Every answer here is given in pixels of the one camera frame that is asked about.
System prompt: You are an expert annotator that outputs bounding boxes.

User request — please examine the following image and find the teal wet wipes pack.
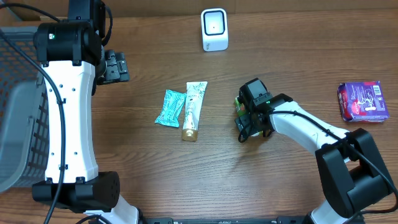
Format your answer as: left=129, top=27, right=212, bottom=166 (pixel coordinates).
left=155, top=90, right=186, bottom=128

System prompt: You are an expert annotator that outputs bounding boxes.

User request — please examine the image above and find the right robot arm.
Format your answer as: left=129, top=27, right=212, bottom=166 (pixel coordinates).
left=235, top=78, right=397, bottom=224

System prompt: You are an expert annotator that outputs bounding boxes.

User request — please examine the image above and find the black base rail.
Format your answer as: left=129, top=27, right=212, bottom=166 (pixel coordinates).
left=138, top=215, right=312, bottom=224

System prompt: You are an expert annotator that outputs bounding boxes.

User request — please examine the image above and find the grey plastic mesh basket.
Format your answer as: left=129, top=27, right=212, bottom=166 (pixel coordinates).
left=1, top=40, right=49, bottom=192

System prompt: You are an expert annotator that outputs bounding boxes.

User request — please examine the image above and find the purple sanitary pad pack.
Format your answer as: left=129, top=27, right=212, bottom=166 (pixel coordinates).
left=337, top=81, right=389, bottom=122

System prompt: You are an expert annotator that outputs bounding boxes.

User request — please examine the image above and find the white barcode scanner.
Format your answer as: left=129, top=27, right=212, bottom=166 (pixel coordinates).
left=200, top=8, right=229, bottom=52

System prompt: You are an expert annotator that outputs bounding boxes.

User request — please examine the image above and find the white cream tube gold cap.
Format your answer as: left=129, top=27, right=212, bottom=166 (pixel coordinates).
left=182, top=81, right=208, bottom=142

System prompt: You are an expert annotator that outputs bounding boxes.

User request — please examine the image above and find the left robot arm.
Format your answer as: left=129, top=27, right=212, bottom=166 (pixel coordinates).
left=32, top=0, right=142, bottom=224

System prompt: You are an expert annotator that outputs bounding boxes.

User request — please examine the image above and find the green yellow snack pouch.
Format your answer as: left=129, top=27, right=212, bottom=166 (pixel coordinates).
left=234, top=97, right=263, bottom=139

